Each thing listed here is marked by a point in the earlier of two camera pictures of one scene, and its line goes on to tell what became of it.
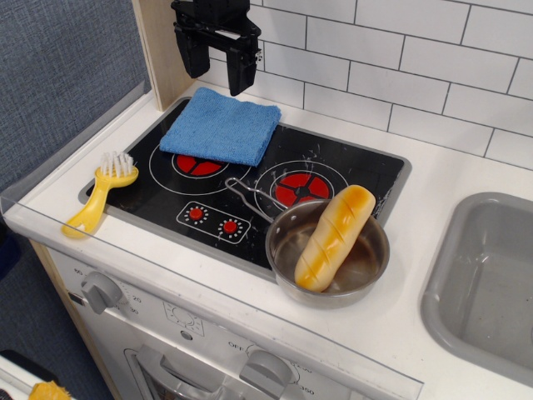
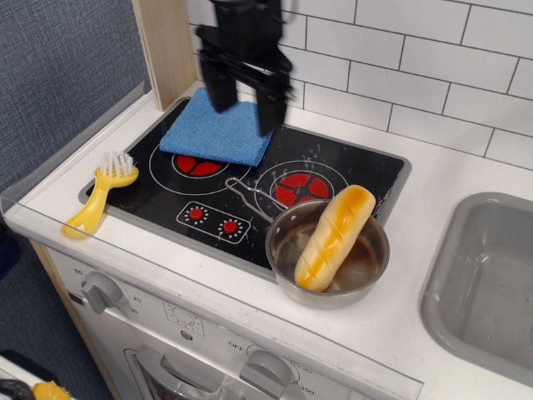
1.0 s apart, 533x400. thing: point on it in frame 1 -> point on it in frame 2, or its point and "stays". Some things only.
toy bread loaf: x=342 y=216 stays
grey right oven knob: x=266 y=372 stays
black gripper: x=231 y=16 -> x=246 y=41
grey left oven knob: x=101 y=291 stays
